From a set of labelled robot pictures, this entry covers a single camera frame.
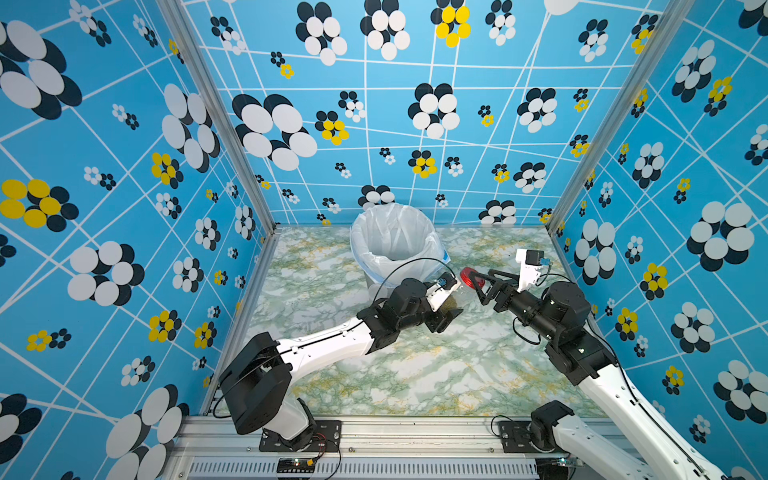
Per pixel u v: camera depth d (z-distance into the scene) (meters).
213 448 0.76
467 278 0.66
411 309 0.60
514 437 0.73
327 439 0.72
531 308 0.58
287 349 0.45
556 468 0.70
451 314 0.68
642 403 0.45
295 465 0.72
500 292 0.60
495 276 0.71
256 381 0.42
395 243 1.00
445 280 0.64
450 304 0.67
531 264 0.59
